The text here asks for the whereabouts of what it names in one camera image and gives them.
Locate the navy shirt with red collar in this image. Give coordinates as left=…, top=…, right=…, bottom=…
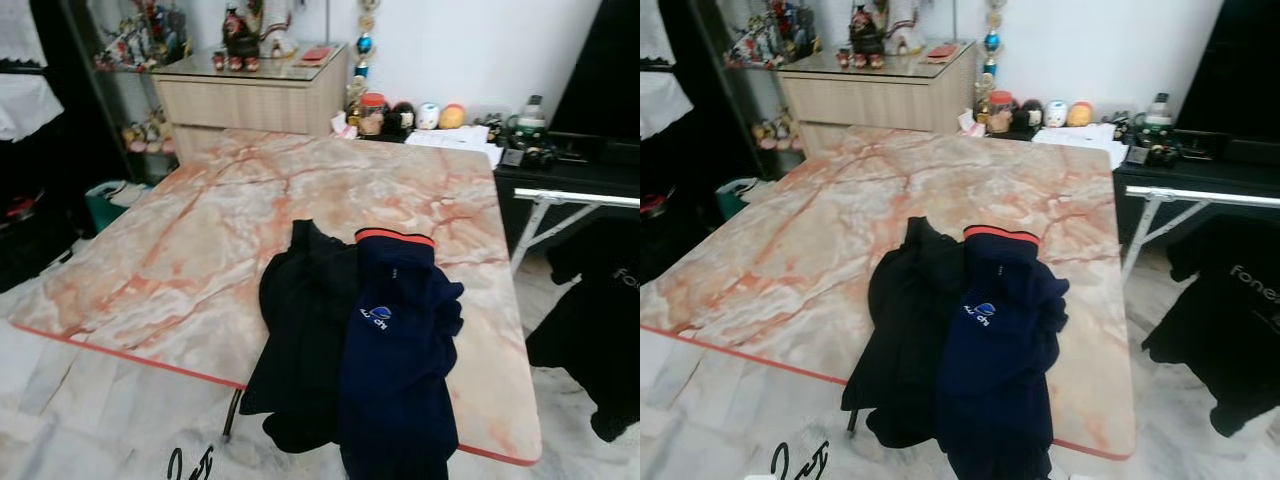
left=937, top=225, right=1071, bottom=480
left=337, top=228, right=466, bottom=480

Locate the light wooden cabinet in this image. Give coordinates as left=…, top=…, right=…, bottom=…
left=152, top=42, right=349, bottom=159
left=778, top=40, right=977, bottom=156

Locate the dark figurine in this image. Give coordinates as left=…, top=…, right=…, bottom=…
left=221, top=5, right=263, bottom=63
left=848, top=3, right=889, bottom=59

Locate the black shirt with green logo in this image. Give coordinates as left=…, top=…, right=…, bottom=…
left=1142, top=225, right=1280, bottom=437
left=525, top=225, right=641, bottom=443

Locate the red-lidded jar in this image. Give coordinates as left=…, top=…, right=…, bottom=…
left=357, top=92, right=388, bottom=137
left=985, top=90, right=1016, bottom=134

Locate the gold and blue trophy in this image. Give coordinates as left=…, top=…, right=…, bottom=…
left=975, top=0, right=1006, bottom=106
left=345, top=0, right=379, bottom=109

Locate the white figurine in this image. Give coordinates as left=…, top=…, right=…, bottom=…
left=885, top=0, right=926, bottom=56
left=255, top=0, right=299, bottom=59

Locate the clear bottle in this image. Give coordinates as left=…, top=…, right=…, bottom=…
left=510, top=95, right=549, bottom=149
left=1140, top=93, right=1176, bottom=146

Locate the black display shelf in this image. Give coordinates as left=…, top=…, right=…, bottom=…
left=0, top=0, right=191, bottom=291
left=640, top=0, right=801, bottom=281

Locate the black television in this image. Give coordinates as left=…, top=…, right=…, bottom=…
left=548, top=0, right=641, bottom=141
left=1175, top=0, right=1280, bottom=136

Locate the white paper stack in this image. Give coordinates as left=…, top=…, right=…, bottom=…
left=405, top=128, right=504, bottom=169
left=1030, top=124, right=1131, bottom=166

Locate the marble-pattern folding table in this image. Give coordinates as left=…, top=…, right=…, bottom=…
left=640, top=125, right=1138, bottom=463
left=8, top=128, right=543, bottom=468

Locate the plain black shirt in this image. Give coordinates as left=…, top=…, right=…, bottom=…
left=842, top=217, right=966, bottom=449
left=240, top=220, right=366, bottom=454

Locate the green bin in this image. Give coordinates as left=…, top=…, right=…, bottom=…
left=85, top=180, right=151, bottom=233
left=716, top=177, right=766, bottom=223

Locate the black TV console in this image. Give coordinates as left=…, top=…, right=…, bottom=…
left=1112, top=130, right=1280, bottom=251
left=493, top=135, right=641, bottom=256

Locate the silver clothes rack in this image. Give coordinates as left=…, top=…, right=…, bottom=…
left=1122, top=185, right=1280, bottom=286
left=510, top=187, right=641, bottom=276

